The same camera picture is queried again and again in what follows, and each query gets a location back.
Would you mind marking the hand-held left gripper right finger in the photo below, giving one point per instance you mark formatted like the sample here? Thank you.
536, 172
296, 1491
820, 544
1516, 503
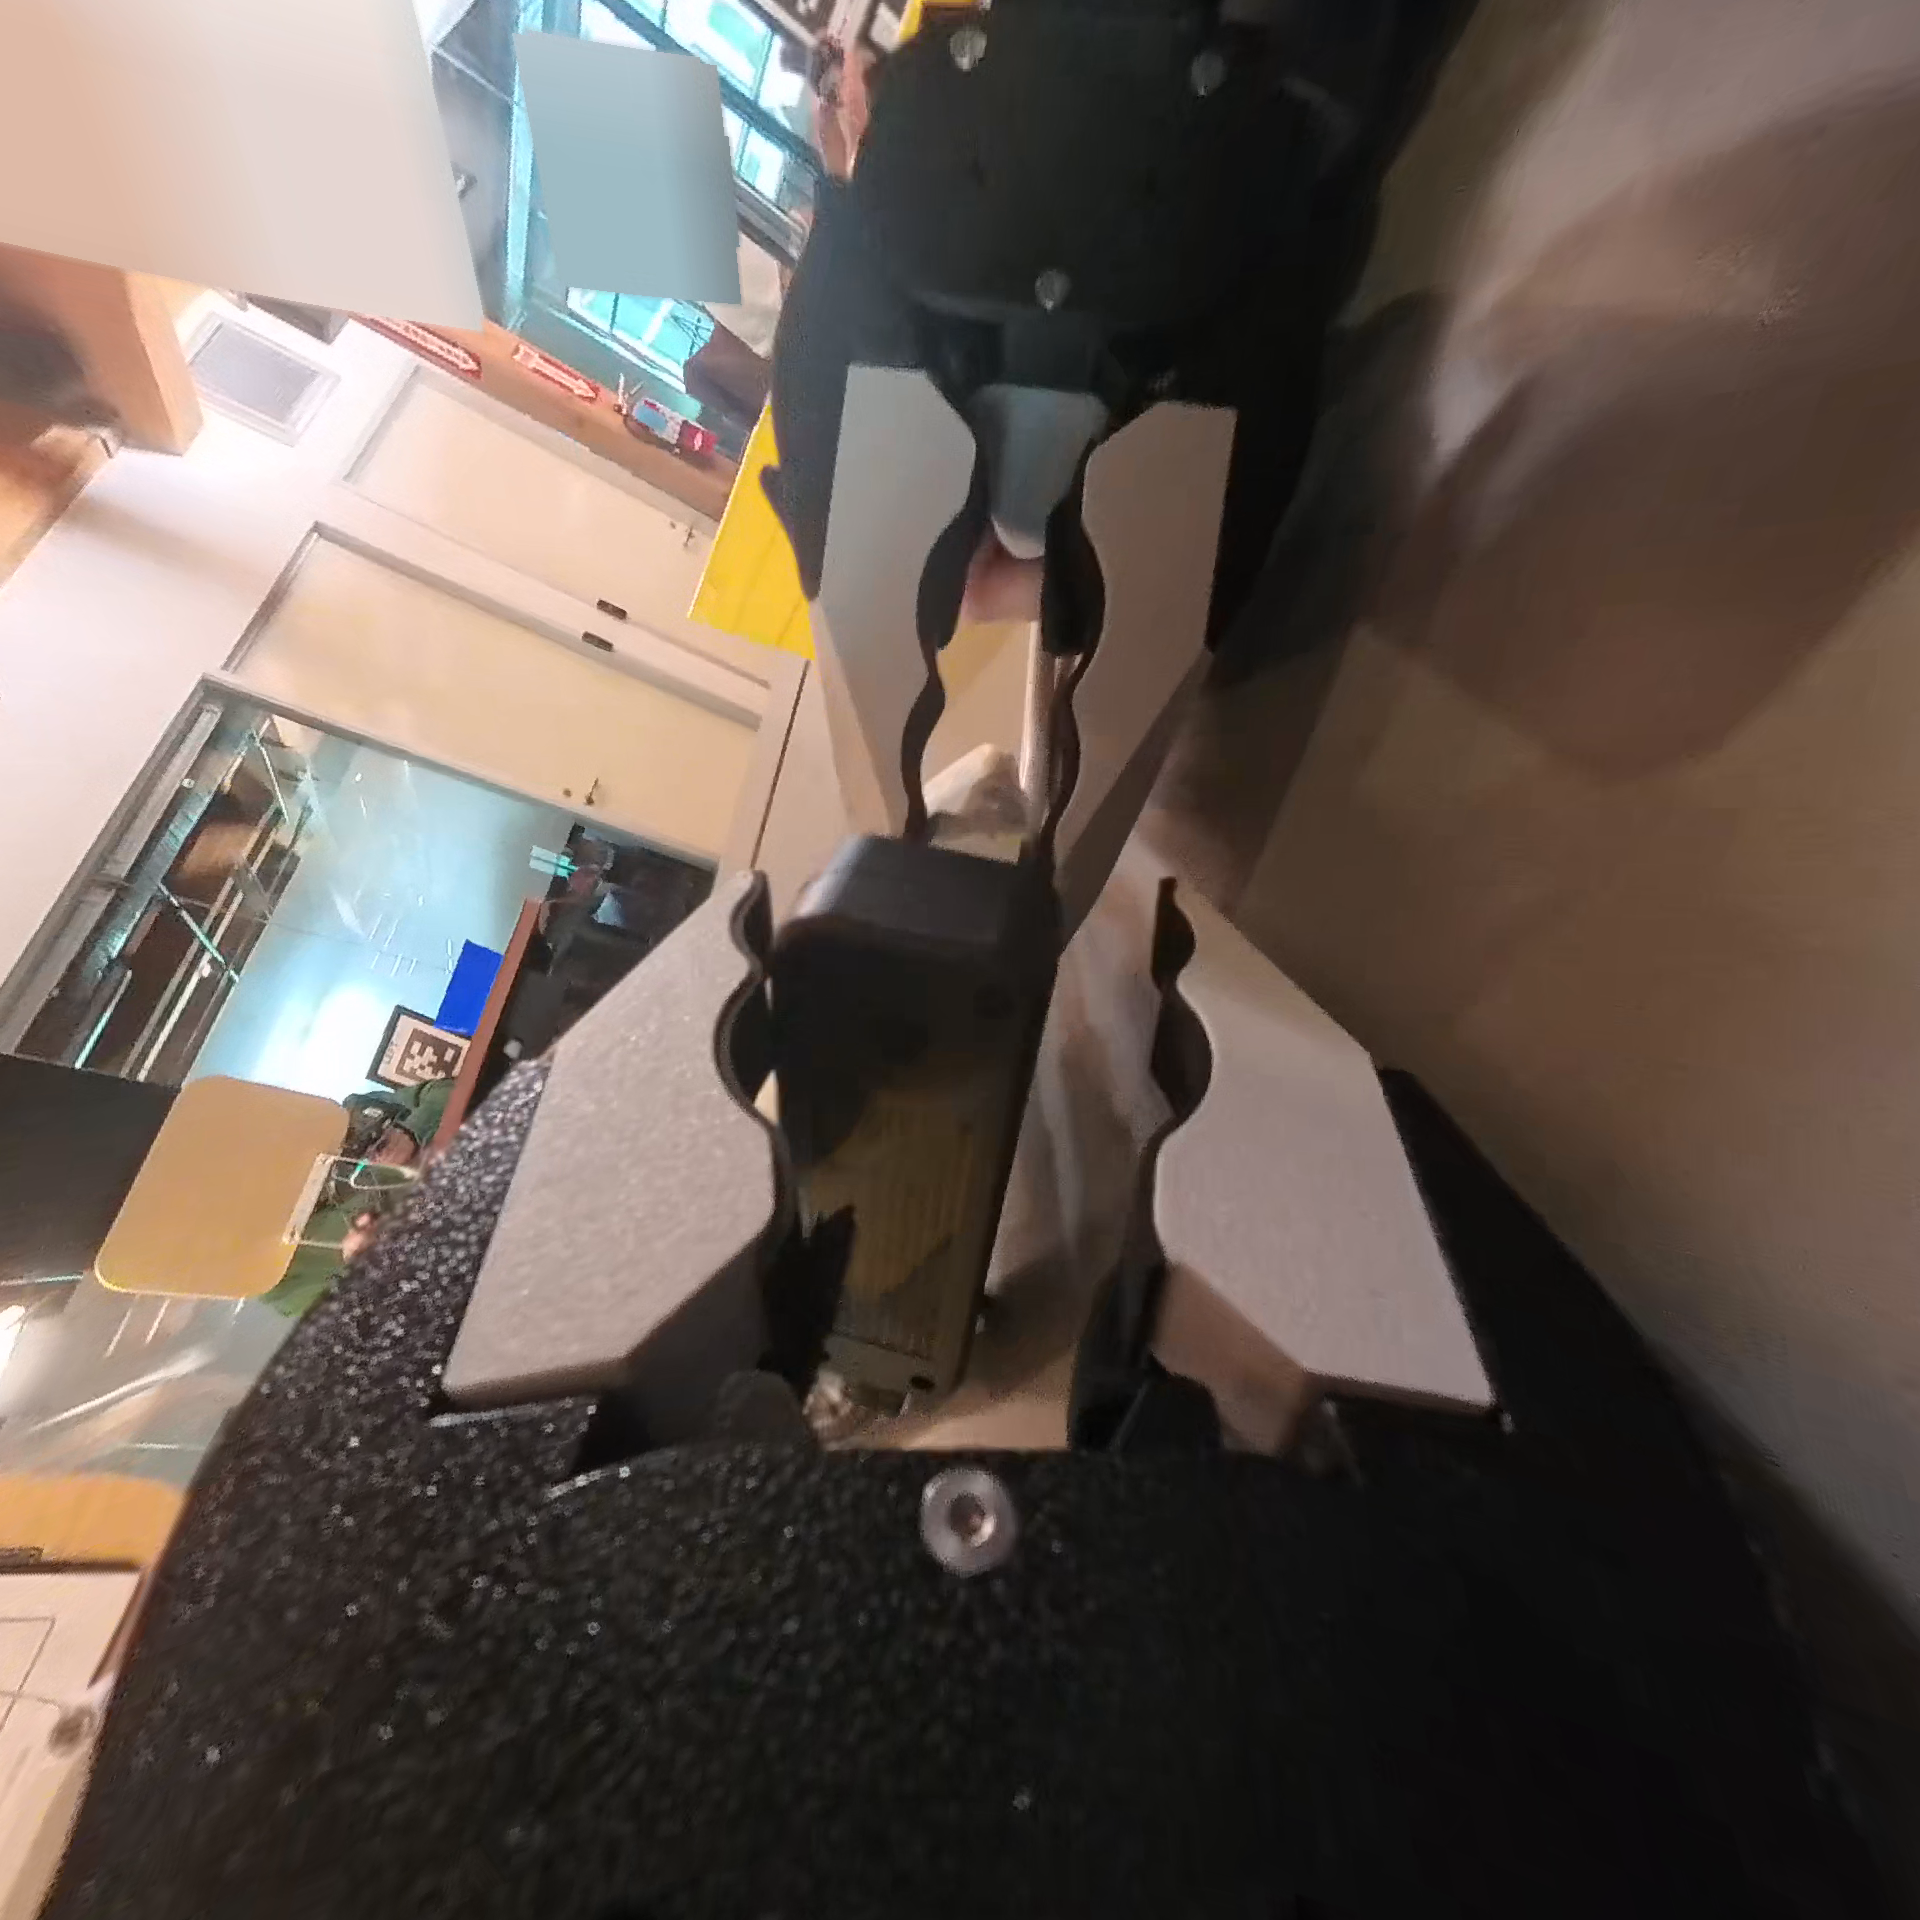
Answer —
1320, 1200

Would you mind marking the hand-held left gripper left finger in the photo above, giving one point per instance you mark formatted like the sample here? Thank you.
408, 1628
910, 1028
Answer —
629, 1171

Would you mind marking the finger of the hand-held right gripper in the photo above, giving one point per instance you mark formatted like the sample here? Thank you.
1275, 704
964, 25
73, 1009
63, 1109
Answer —
886, 495
1163, 525

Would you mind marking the black power strip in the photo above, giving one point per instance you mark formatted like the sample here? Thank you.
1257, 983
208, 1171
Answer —
902, 1037

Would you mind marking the person's right hand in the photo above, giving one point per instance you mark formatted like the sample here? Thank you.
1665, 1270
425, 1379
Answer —
1004, 585

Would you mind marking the yellow box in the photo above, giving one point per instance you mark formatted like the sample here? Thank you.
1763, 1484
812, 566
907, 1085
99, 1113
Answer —
757, 556

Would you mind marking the wooden counter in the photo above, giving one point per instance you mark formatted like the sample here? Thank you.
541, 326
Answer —
504, 1020

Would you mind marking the blue box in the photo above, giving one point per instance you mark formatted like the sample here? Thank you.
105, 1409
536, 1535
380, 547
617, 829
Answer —
470, 991

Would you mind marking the framed tag poster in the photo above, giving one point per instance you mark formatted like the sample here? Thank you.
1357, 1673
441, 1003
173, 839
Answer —
421, 1048

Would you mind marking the red arrow sign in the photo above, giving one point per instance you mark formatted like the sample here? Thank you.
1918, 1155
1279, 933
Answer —
429, 345
559, 374

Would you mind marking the white cabinet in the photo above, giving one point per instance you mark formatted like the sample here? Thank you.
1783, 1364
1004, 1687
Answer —
495, 600

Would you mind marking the metal rack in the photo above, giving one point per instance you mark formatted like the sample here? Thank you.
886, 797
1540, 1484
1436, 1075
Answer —
181, 901

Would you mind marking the black monitor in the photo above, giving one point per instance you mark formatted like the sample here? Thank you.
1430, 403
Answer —
76, 1171

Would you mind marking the white air vent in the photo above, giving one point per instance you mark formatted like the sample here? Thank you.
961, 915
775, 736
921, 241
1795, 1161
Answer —
263, 376

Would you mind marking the wooden board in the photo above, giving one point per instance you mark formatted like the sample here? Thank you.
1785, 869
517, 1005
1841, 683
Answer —
89, 1516

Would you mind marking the wooden shelf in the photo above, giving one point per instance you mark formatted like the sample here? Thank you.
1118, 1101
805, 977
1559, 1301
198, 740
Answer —
105, 389

